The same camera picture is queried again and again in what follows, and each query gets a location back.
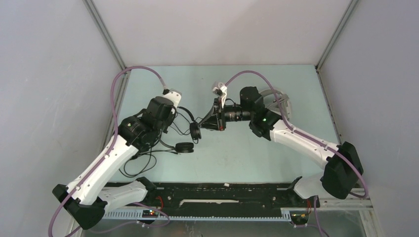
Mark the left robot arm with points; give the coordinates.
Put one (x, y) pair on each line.
(84, 198)

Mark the black headphones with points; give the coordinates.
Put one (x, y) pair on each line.
(194, 132)

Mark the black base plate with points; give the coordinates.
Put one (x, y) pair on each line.
(226, 199)

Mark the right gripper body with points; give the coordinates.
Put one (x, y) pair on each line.
(221, 111)

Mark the white cable duct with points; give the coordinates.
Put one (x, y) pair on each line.
(147, 214)

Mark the white headphones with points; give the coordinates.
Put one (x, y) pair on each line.
(270, 101)

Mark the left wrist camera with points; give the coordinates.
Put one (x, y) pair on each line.
(173, 95)

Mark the aluminium frame rail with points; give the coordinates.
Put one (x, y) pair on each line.
(113, 97)

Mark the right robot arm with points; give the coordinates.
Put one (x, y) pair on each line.
(340, 163)

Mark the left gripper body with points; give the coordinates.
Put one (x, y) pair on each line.
(165, 124)

